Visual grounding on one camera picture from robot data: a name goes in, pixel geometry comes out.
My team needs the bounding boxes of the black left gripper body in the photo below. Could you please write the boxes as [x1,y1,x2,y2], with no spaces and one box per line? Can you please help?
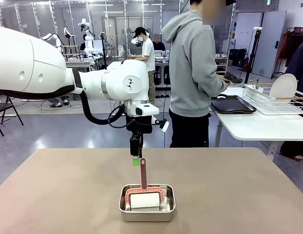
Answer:
[126,114,153,140]

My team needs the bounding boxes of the dark brown serving tray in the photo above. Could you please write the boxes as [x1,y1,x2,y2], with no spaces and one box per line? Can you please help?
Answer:
[210,94,257,115]

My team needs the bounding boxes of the dark grey cloth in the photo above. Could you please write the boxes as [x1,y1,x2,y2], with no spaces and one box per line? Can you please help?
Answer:
[223,71,243,84]

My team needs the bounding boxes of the large white plate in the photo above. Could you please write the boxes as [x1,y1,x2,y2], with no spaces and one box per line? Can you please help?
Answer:
[269,73,298,100]

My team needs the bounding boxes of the person right forearm grey sleeve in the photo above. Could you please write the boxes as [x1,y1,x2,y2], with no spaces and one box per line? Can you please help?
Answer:
[200,70,227,98]

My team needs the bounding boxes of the person right hand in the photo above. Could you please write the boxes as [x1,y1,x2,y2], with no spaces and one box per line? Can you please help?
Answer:
[218,75,232,86]

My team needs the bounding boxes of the rectangular steel container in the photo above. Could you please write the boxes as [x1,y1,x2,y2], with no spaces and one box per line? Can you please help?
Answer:
[118,184,178,222]

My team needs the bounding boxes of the person in white t-shirt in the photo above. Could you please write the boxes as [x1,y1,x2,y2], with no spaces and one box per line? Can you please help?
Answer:
[128,26,157,103]

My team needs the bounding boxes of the person in grey hoodie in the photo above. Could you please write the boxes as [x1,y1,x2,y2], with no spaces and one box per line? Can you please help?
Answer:
[161,0,237,149]

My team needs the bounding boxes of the seated person in black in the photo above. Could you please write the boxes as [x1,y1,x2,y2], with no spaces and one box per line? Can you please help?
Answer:
[151,33,170,52]

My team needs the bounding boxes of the black tripod stand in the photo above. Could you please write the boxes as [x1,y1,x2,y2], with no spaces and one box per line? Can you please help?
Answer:
[100,31,108,70]

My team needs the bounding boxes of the white table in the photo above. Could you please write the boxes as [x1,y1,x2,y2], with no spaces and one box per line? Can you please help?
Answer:
[209,84,303,156]

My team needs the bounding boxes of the white cutlery holder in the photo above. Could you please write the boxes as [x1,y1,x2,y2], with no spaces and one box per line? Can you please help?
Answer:
[246,84,264,95]

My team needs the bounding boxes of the black equipment cases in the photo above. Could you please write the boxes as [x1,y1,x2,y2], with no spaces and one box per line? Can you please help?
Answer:
[229,48,249,69]

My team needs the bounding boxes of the black folding chair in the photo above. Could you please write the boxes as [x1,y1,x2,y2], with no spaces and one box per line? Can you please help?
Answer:
[0,95,24,137]

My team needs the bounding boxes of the black light stand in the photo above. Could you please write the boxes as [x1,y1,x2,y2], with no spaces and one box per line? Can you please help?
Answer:
[243,26,263,81]

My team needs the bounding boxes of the orange hanging garment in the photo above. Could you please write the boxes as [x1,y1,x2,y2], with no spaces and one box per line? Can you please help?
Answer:
[278,30,290,60]

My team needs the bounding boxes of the person in dark jacket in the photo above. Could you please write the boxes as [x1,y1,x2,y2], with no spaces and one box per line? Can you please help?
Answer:
[279,39,303,159]

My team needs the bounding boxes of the black clothes rack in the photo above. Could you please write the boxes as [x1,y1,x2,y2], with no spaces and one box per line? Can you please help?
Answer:
[273,26,303,78]

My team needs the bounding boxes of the black left arm hose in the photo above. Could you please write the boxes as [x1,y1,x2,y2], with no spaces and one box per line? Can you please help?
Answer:
[0,85,129,129]

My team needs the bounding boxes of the white wire dish rack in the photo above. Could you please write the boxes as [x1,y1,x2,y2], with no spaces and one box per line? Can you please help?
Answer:
[242,84,303,116]

